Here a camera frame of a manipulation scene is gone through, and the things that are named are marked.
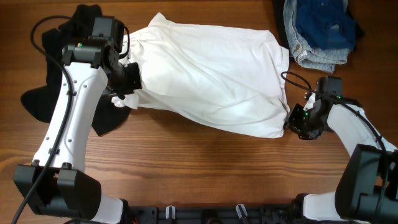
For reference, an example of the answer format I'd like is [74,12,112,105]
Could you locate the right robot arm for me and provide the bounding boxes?
[285,76,397,223]

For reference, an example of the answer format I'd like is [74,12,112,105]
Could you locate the white t-shirt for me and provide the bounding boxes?
[112,14,289,138]

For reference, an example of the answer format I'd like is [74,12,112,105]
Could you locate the black t-shirt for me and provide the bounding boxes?
[21,4,130,136]

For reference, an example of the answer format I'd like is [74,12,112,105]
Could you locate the light blue denim jeans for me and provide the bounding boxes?
[283,0,351,73]

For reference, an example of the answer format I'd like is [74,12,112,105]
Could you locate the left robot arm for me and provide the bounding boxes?
[14,16,142,223]

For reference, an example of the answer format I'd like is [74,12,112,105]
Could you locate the left black camera cable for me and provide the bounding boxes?
[11,15,131,224]

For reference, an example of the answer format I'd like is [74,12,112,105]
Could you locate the right black camera cable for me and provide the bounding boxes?
[280,70,389,224]

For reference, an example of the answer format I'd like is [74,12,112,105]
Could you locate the black camera cable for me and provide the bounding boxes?
[11,15,131,224]
[280,70,389,224]

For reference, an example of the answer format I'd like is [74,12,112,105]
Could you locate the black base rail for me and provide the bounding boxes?
[130,204,305,224]

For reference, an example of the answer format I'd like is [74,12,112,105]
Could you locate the black folded garment under jeans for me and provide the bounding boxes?
[271,0,365,62]

